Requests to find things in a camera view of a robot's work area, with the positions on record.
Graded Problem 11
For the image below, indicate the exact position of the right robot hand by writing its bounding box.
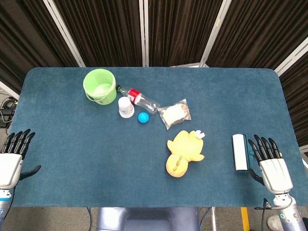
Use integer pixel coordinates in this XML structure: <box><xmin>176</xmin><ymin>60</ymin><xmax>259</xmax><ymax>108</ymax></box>
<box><xmin>247</xmin><ymin>134</ymin><xmax>294</xmax><ymax>194</ymax></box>

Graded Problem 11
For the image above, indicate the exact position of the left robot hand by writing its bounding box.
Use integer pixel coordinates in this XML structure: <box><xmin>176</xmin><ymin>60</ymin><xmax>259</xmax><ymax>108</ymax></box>
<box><xmin>0</xmin><ymin>129</ymin><xmax>42</xmax><ymax>189</ymax></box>

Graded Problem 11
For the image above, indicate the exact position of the yellow plush duck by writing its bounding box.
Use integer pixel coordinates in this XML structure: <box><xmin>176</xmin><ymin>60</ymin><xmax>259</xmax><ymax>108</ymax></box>
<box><xmin>166</xmin><ymin>129</ymin><xmax>206</xmax><ymax>178</ymax></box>

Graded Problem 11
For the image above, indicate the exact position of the teal lint roller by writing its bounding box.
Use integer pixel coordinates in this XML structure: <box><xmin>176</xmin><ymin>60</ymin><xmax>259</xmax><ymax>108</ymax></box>
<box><xmin>231</xmin><ymin>133</ymin><xmax>282</xmax><ymax>173</ymax></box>

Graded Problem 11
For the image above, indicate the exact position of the teal table mat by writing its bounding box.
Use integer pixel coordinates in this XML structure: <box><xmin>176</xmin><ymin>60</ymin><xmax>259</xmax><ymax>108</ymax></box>
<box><xmin>9</xmin><ymin>66</ymin><xmax>303</xmax><ymax>208</ymax></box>

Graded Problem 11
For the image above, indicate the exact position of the clear bag of snacks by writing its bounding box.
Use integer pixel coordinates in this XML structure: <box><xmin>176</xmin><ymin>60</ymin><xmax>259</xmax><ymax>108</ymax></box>
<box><xmin>157</xmin><ymin>98</ymin><xmax>192</xmax><ymax>130</ymax></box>

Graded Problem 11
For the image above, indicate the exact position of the green plastic bucket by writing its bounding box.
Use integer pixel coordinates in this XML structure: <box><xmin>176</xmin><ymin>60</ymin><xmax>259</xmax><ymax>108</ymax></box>
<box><xmin>83</xmin><ymin>68</ymin><xmax>117</xmax><ymax>105</ymax></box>

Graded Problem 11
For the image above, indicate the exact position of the white plastic cup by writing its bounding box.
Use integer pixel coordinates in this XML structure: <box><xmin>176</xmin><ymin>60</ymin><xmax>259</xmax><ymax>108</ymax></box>
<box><xmin>118</xmin><ymin>96</ymin><xmax>135</xmax><ymax>119</ymax></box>

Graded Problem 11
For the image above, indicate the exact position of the grey robot torso base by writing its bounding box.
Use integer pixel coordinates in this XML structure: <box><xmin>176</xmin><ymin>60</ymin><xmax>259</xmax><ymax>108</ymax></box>
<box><xmin>96</xmin><ymin>206</ymin><xmax>201</xmax><ymax>231</ymax></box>

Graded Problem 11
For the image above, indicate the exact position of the small blue ball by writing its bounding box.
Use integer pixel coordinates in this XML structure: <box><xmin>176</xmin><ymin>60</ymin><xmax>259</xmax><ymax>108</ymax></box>
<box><xmin>138</xmin><ymin>112</ymin><xmax>150</xmax><ymax>124</ymax></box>

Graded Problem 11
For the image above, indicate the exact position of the clear plastic bottle red label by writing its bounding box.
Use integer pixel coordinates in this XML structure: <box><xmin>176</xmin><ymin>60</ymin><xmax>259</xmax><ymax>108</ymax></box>
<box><xmin>116</xmin><ymin>85</ymin><xmax>161</xmax><ymax>114</ymax></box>

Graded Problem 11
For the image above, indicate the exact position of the dark pleated curtain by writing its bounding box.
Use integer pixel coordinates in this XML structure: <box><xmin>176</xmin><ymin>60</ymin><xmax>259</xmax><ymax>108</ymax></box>
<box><xmin>0</xmin><ymin>0</ymin><xmax>308</xmax><ymax>147</ymax></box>

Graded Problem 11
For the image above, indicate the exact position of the black cables and power strip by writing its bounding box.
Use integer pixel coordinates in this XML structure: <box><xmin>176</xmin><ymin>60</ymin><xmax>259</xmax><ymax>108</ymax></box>
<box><xmin>0</xmin><ymin>96</ymin><xmax>19</xmax><ymax>135</ymax></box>

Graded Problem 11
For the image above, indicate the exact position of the white partition frame post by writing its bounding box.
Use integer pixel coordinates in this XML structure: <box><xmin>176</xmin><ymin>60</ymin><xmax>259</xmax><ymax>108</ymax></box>
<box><xmin>0</xmin><ymin>80</ymin><xmax>20</xmax><ymax>101</ymax></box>
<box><xmin>274</xmin><ymin>36</ymin><xmax>308</xmax><ymax>77</ymax></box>
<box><xmin>139</xmin><ymin>0</ymin><xmax>149</xmax><ymax>67</ymax></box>
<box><xmin>199</xmin><ymin>0</ymin><xmax>233</xmax><ymax>68</ymax></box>
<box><xmin>42</xmin><ymin>0</ymin><xmax>86</xmax><ymax>68</ymax></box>

